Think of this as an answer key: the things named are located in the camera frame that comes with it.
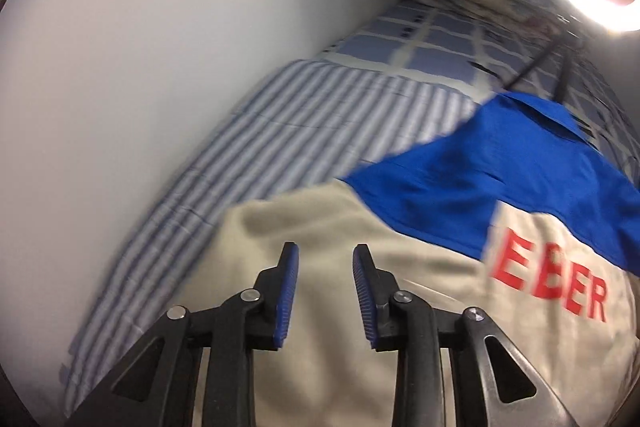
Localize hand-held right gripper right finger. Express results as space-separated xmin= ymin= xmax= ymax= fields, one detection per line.
xmin=352 ymin=244 xmax=581 ymax=427

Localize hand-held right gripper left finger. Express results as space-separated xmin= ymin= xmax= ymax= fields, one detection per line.
xmin=62 ymin=242 xmax=301 ymax=427

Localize beige trousers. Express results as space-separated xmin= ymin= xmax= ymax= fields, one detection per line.
xmin=220 ymin=92 xmax=640 ymax=427

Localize blue white striped blanket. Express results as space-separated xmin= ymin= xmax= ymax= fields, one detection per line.
xmin=60 ymin=59 xmax=481 ymax=408

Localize blue garment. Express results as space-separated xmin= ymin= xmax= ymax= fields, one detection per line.
xmin=320 ymin=0 xmax=640 ymax=188

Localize black tripod stand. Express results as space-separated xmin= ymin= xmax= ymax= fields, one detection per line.
xmin=502 ymin=27 xmax=586 ymax=102

